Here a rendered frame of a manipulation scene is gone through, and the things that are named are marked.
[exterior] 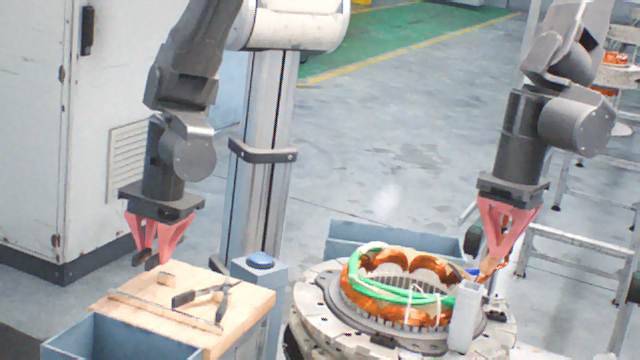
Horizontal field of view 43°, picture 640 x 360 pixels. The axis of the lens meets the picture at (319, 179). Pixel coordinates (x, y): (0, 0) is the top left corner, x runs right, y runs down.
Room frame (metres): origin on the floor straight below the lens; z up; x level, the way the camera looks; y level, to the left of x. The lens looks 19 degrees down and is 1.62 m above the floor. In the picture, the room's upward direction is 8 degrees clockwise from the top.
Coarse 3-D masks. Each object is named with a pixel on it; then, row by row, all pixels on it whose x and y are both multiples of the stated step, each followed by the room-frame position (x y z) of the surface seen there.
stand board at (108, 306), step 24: (168, 264) 1.13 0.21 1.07; (120, 288) 1.03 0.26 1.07; (144, 288) 1.04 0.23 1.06; (168, 288) 1.05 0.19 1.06; (192, 288) 1.06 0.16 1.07; (240, 288) 1.09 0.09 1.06; (264, 288) 1.10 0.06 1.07; (120, 312) 0.97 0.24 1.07; (144, 312) 0.98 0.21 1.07; (192, 312) 0.99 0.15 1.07; (240, 312) 1.01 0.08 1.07; (264, 312) 1.06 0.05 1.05; (192, 336) 0.93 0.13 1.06; (216, 336) 0.94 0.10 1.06
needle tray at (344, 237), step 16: (336, 224) 1.42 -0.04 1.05; (352, 224) 1.42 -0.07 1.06; (368, 224) 1.42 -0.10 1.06; (336, 240) 1.32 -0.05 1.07; (352, 240) 1.42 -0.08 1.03; (368, 240) 1.42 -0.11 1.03; (384, 240) 1.42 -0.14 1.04; (400, 240) 1.42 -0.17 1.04; (416, 240) 1.42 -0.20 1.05; (432, 240) 1.42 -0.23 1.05; (448, 240) 1.42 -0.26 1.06; (336, 256) 1.32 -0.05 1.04; (448, 256) 1.42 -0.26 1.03; (464, 256) 1.33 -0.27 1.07
